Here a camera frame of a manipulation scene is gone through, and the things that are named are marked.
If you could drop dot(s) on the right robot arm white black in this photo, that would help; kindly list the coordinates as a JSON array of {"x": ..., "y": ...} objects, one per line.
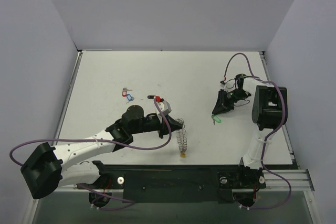
[{"x": 269, "y": 114}]

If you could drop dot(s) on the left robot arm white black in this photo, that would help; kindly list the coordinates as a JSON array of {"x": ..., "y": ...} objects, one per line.
[{"x": 51, "y": 166}]

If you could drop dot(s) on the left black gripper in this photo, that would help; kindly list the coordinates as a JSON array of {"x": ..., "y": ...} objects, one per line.
[{"x": 163, "y": 127}]

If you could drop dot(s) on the round metal keyring disc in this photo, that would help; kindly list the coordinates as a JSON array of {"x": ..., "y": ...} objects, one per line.
[{"x": 181, "y": 137}]

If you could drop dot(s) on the green tag key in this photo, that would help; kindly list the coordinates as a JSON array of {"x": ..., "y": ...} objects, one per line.
[{"x": 216, "y": 119}]

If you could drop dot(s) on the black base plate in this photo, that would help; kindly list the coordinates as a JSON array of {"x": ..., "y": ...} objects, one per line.
[{"x": 184, "y": 194}]

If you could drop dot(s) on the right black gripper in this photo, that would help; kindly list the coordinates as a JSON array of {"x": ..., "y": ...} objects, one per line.
[{"x": 226, "y": 102}]

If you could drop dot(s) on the blue tag key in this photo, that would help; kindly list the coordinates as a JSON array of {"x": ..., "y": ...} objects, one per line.
[{"x": 129, "y": 98}]

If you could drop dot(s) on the aluminium frame rail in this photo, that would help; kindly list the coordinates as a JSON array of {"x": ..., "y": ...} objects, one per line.
[{"x": 288, "y": 179}]

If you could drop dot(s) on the red tag key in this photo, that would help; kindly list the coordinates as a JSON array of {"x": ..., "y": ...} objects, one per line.
[{"x": 125, "y": 91}]

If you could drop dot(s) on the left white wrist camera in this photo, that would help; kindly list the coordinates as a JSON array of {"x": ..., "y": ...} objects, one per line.
[{"x": 163, "y": 108}]

